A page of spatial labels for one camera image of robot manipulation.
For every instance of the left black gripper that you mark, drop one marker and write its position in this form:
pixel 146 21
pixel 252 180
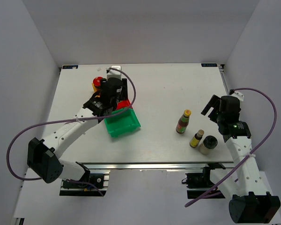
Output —
pixel 124 90

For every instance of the left blue table sticker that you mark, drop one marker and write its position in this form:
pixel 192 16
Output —
pixel 69 67

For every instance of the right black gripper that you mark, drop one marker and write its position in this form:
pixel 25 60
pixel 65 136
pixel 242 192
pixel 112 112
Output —
pixel 213 102

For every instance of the blue table sticker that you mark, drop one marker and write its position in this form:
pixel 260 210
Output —
pixel 69 67
pixel 208 65

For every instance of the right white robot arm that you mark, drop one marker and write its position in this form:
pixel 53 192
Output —
pixel 249 200

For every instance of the green plastic bin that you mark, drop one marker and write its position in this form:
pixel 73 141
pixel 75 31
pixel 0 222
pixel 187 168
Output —
pixel 123 123

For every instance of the black lid white spice jar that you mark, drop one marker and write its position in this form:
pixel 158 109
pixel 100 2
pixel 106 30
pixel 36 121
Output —
pixel 209 143

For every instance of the red plastic bin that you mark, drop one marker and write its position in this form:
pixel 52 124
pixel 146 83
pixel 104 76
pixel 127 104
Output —
pixel 123 104

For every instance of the right blue table sticker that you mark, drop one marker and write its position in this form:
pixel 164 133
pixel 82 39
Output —
pixel 208 65

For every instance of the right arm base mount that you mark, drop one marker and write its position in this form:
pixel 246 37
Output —
pixel 198 182

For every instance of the aluminium table frame rail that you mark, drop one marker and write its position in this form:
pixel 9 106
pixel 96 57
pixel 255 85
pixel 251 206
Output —
pixel 155 166

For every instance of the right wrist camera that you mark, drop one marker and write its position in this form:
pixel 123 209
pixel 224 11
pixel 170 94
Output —
pixel 236 94

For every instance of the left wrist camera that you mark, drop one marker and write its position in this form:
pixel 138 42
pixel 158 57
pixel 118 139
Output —
pixel 113 73

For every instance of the yellow label small bottle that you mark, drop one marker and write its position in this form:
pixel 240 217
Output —
pixel 194 142

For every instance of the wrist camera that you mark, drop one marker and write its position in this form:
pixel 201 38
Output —
pixel 113 73
pixel 236 94

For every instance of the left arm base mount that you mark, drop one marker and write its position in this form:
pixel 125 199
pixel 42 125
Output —
pixel 95 186

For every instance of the red lid chili sauce jar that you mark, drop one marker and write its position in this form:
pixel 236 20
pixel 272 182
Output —
pixel 97 82

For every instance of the green label sauce bottle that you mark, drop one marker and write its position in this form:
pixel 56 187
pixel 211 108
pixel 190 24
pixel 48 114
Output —
pixel 183 121

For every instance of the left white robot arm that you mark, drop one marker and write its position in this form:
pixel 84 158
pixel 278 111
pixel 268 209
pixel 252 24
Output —
pixel 44 156

